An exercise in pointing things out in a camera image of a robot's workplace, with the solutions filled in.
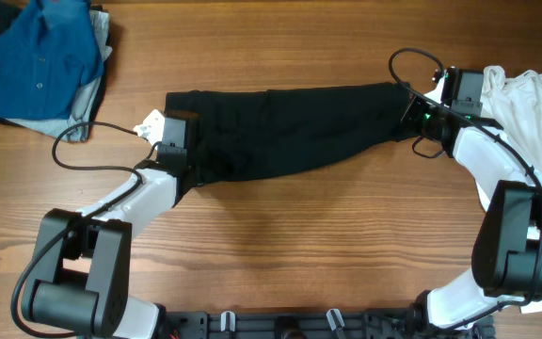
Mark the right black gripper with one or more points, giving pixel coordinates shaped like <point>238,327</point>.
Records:
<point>409,118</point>

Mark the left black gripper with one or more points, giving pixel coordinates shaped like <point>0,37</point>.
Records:
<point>198,147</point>

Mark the black t-shirt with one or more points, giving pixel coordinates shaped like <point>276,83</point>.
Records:
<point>245,136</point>

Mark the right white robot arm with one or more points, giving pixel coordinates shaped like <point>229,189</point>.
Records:
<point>506,260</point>

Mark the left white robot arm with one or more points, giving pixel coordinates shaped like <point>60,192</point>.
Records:
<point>78,278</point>

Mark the light grey folded garment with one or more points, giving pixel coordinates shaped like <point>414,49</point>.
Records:
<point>88,98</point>

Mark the white t-shirt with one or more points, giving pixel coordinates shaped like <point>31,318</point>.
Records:
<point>516,105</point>

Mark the blue button shirt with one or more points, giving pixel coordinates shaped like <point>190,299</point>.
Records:
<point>46,55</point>

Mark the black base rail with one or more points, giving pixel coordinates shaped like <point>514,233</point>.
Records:
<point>332,324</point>

